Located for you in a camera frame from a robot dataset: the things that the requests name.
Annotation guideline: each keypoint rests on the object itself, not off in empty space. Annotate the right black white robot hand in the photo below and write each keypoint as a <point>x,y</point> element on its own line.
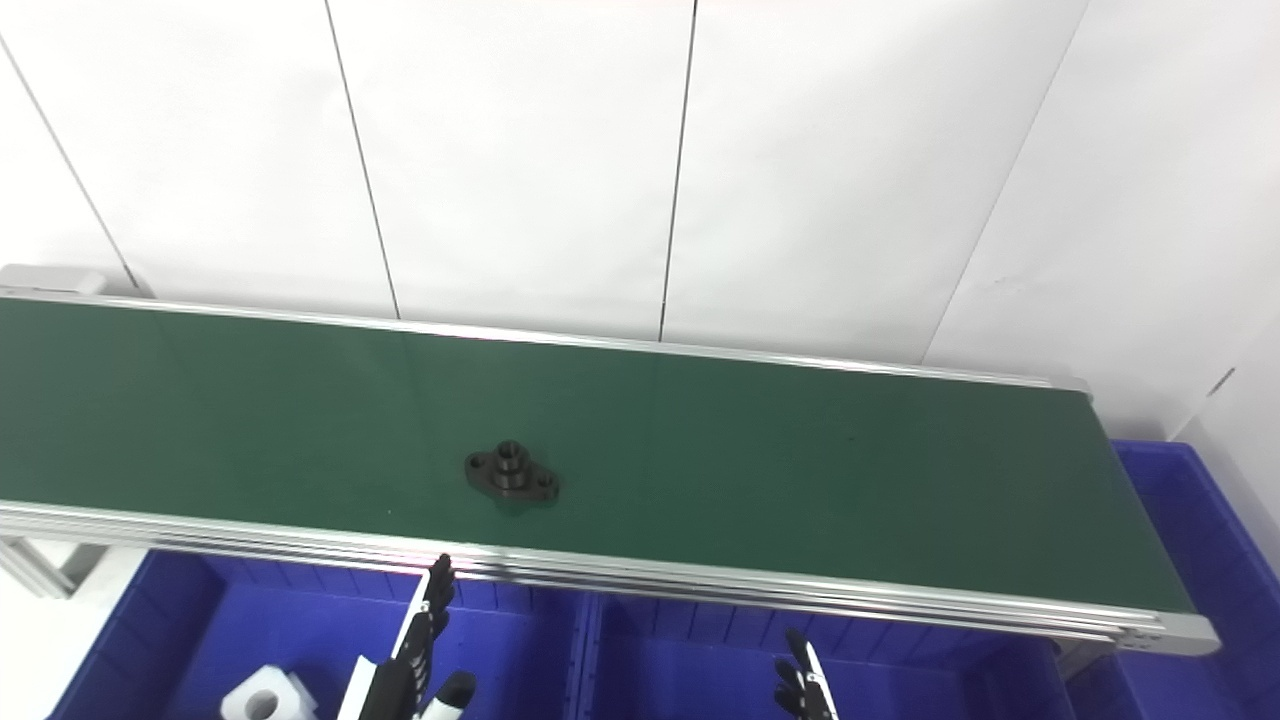
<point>805,695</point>

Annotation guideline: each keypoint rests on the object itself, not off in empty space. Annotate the aluminium conveyor leg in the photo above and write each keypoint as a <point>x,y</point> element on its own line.
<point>1085,655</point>
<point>50,565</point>

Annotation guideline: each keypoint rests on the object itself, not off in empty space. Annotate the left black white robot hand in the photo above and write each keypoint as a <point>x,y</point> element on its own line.
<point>410,670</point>

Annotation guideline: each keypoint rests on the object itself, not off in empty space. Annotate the blue plastic bin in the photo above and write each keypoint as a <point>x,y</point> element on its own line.
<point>950,680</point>
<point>520,670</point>
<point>1220,560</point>

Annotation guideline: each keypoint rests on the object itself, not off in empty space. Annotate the black flange part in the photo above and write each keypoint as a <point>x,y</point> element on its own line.
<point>512,475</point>

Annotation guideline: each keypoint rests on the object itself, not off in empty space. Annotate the white block part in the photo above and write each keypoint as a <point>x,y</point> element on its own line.
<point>265,700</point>

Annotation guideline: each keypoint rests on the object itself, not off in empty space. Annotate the green conveyor belt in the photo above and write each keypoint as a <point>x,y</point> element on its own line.
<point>700,450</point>
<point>700,585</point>

